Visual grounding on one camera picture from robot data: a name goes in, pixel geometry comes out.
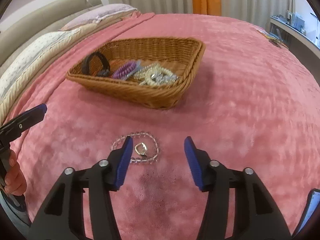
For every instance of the left hand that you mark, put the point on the left hand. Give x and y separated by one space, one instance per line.
15 180

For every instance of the beige padded headboard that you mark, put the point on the beige padded headboard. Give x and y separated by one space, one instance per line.
56 13

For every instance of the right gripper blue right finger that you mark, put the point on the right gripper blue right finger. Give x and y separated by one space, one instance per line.
257 215

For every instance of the black watch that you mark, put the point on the black watch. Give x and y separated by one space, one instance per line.
96 64

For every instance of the white dotted pillow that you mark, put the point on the white dotted pillow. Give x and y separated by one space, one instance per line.
29 55

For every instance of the lilac pillow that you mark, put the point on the lilac pillow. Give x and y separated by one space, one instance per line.
99 14

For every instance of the smartphone at frame edge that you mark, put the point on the smartphone at frame edge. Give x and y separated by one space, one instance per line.
308 226

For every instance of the beige quilt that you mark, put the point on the beige quilt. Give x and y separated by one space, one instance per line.
46 59

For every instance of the gold square earring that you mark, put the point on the gold square earring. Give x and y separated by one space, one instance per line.
141 149

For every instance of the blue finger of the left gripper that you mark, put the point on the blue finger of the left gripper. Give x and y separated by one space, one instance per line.
16 126

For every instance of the silver butterfly bangle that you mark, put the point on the silver butterfly bangle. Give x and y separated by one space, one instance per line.
163 79

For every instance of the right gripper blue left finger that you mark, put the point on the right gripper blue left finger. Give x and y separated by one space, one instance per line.
61 213

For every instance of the keys and packet on bed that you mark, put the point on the keys and packet on bed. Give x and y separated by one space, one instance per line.
273 40

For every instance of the long white desk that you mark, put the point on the long white desk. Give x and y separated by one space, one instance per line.
299 45

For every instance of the brown wicker basket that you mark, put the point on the brown wicker basket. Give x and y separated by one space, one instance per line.
182 56

